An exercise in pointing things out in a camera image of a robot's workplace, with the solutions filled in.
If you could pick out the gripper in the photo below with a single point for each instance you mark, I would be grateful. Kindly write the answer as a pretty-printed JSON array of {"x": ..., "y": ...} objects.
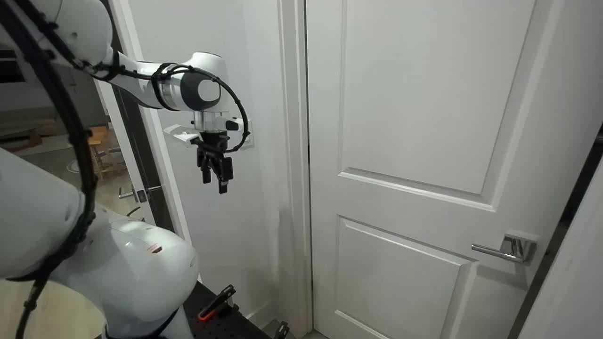
[{"x": 214, "y": 142}]

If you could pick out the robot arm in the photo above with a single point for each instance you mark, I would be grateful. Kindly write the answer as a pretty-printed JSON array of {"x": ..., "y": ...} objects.
[{"x": 132, "y": 278}]

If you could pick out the white panel door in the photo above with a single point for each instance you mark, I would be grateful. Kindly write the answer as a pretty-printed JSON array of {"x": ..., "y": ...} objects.
[{"x": 424, "y": 141}]

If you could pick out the wooden chair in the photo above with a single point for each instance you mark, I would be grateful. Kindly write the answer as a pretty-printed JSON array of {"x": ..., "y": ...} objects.
[{"x": 106, "y": 150}]

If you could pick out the black clamp with red tip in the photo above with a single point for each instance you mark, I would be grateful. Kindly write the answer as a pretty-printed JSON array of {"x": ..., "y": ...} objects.
[{"x": 216, "y": 301}]

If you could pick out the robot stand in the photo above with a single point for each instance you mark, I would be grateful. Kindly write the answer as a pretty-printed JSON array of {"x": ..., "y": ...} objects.
[{"x": 226, "y": 325}]

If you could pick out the small black clamp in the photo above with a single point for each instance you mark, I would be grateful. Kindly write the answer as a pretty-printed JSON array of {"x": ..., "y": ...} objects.
[{"x": 281, "y": 330}]

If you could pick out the white wall switch plate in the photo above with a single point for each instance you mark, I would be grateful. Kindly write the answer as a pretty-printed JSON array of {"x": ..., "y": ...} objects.
[{"x": 248, "y": 141}]

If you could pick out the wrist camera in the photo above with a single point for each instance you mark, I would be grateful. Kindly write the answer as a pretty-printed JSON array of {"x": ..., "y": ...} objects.
[{"x": 181, "y": 135}]

